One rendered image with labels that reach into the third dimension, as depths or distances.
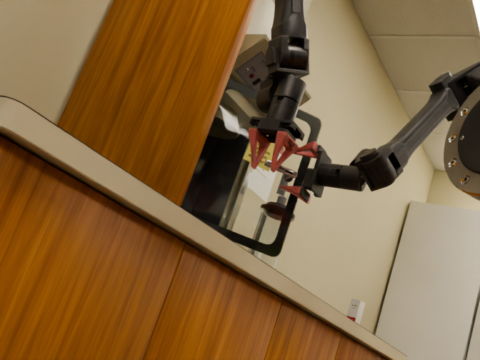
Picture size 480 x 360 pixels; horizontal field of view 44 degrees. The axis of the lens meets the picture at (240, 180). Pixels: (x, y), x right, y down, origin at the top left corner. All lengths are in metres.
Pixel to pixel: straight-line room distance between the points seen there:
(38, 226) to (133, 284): 0.23
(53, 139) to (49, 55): 0.94
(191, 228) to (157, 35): 0.73
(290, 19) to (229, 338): 0.69
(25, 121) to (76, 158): 0.10
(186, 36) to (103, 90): 0.27
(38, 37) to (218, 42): 0.50
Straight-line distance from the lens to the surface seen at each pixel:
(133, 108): 1.57
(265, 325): 1.45
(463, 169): 0.89
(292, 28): 1.27
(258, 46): 1.58
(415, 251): 4.52
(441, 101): 1.58
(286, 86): 1.24
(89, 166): 0.87
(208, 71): 1.49
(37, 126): 0.81
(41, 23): 1.74
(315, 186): 1.42
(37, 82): 1.73
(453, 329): 4.34
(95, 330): 1.00
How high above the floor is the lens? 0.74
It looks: 15 degrees up
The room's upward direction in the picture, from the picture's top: 19 degrees clockwise
